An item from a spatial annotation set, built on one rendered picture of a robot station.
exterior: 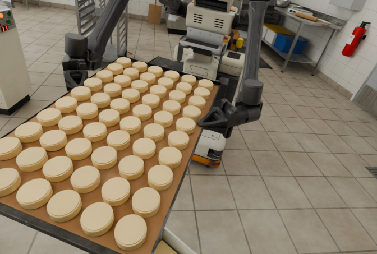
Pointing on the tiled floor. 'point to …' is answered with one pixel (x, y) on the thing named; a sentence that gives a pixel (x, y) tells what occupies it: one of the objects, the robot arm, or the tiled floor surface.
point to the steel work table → (337, 23)
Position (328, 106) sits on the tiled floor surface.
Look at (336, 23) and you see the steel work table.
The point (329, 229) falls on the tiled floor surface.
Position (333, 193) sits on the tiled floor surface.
